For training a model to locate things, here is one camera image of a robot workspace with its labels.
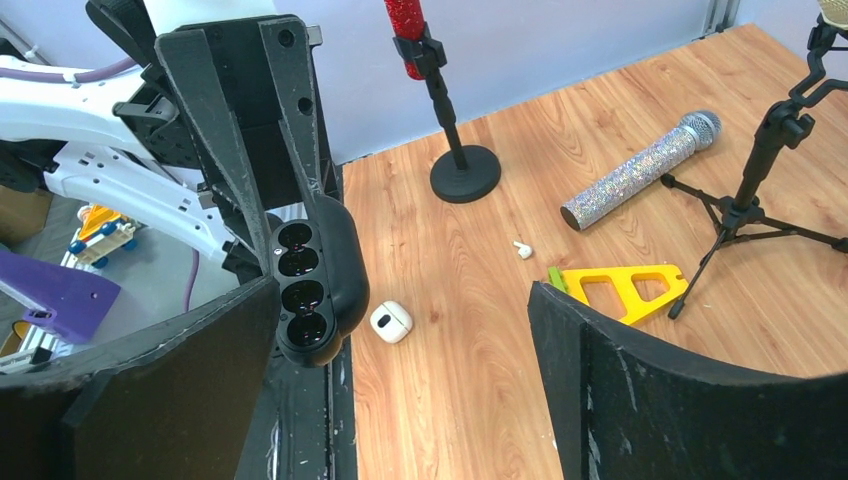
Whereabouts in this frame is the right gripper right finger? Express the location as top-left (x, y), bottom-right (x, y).
top-left (528, 282), bottom-right (847, 479)

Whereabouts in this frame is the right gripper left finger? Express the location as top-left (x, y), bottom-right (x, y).
top-left (1, 276), bottom-right (281, 479)

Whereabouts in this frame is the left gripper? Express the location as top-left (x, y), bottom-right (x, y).
top-left (113, 14), bottom-right (335, 273)

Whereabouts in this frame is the black earbud charging case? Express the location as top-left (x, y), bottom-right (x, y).
top-left (271, 195), bottom-right (370, 368)

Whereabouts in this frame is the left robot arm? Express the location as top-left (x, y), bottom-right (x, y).
top-left (1, 1), bottom-right (355, 273)

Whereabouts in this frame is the white earbud case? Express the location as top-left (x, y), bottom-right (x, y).
top-left (369, 300), bottom-right (414, 344)

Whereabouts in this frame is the yellow green triangle toy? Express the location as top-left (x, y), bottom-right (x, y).
top-left (547, 264), bottom-right (689, 326)

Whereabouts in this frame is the purple plastic part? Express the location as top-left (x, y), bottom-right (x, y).
top-left (1, 251), bottom-right (122, 344)

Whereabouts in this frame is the red glitter microphone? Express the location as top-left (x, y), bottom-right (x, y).
top-left (384, 0), bottom-right (426, 80)

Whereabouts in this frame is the white earbud near triangle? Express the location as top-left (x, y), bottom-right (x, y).
top-left (512, 241), bottom-right (534, 260)

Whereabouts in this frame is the toy car outside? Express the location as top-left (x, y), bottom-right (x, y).
top-left (67, 204), bottom-right (139, 269)

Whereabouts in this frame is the black tripod stand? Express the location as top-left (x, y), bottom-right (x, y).
top-left (660, 13), bottom-right (847, 320)

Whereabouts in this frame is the black round microphone stand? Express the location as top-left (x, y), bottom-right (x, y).
top-left (394, 26), bottom-right (502, 204)

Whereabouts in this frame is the silver glitter microphone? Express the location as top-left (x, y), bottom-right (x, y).
top-left (560, 110), bottom-right (723, 231)

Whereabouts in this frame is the cream microphone in shockmount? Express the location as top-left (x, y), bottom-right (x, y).
top-left (817, 0), bottom-right (848, 30)

